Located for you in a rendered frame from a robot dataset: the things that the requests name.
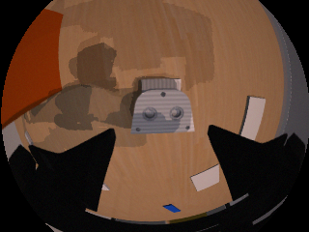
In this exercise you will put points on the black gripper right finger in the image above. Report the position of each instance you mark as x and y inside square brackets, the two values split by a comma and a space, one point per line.
[241, 159]

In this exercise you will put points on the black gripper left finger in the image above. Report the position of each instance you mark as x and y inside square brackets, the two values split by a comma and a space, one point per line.
[82, 168]

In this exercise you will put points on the blue flat bar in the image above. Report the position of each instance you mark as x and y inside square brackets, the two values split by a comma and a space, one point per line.
[172, 208]

